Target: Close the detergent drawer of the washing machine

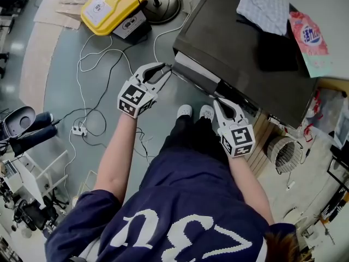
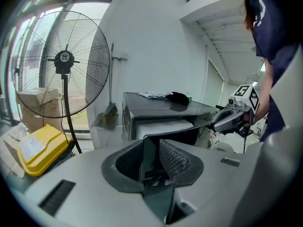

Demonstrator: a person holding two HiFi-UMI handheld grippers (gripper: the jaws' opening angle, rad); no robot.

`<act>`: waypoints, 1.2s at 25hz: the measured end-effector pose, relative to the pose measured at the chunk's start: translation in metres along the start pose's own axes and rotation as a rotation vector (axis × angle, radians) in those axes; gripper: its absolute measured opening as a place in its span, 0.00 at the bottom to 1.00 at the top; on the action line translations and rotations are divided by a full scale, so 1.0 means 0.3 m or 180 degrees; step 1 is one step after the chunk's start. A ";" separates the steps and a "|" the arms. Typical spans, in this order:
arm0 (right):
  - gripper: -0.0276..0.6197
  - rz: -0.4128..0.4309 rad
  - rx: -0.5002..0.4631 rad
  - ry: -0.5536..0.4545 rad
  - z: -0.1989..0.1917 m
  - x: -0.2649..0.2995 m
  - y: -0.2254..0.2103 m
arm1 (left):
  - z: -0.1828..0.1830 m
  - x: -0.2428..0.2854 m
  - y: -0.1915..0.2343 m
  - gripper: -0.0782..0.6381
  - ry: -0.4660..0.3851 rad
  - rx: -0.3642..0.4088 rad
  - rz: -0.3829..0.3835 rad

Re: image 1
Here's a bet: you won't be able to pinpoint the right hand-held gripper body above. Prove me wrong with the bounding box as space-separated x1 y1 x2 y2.
217 118 256 158

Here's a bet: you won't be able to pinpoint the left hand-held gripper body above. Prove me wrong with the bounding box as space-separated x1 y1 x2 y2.
117 76 158 119

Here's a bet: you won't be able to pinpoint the person's left forearm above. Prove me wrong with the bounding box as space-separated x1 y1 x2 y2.
94 113 139 204

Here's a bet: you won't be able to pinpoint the person's right forearm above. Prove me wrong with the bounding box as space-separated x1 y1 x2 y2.
227 154 275 226

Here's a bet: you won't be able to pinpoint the pink detergent bag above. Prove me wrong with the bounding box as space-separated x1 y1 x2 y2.
288 11 334 78

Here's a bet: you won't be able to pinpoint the person's white right shoe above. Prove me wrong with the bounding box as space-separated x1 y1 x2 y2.
199 104 215 120

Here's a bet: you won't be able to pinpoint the person's white shoe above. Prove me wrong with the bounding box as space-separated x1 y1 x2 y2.
176 104 194 119
199 104 215 120

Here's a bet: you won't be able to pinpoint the wooden slat pallet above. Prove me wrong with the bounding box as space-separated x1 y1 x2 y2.
245 110 276 178

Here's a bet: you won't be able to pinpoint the person's white left shoe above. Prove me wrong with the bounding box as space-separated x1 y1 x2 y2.
176 104 194 119

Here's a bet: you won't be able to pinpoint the person's black trousers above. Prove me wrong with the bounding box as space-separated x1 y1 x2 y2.
158 116 230 165

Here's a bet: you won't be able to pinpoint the round grey fan heater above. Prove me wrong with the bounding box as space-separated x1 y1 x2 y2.
266 135 304 174

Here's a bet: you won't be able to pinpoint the black standing fan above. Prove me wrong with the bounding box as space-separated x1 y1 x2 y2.
141 0 182 25

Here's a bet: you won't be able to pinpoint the pile of clear plastic bottles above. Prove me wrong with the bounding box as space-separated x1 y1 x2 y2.
299 88 322 144

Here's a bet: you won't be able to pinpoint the yellow-lidded black trash bin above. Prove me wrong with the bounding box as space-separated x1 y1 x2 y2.
81 0 153 40

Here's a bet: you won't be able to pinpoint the black cloth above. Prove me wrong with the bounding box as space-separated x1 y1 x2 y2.
237 17 299 73

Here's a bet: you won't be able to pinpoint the black washing machine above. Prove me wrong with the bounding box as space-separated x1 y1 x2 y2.
172 0 320 129

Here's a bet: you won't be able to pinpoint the person's navy printed shirt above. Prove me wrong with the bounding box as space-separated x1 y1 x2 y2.
45 146 298 262

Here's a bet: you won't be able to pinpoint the clear plastic bag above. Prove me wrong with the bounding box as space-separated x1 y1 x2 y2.
305 87 349 147

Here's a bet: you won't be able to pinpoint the flattened cardboard sheet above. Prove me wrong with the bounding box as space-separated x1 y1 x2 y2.
33 0 95 30

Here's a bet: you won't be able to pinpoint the white patterned cloth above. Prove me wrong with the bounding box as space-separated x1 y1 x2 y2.
236 0 290 37

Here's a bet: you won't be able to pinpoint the grey plastic shell with hole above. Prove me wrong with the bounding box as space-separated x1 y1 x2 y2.
0 105 37 140

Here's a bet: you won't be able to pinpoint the black office chair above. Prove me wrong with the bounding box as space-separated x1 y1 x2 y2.
13 198 59 231

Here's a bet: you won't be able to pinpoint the black cable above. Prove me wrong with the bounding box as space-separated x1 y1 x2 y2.
51 33 175 158

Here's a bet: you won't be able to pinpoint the white cable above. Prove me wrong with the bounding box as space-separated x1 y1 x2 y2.
64 19 191 196

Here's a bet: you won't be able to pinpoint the black metal frame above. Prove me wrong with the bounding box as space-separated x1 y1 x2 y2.
318 157 349 223

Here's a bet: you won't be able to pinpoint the white table frame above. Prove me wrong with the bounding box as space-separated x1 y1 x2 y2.
0 150 69 210

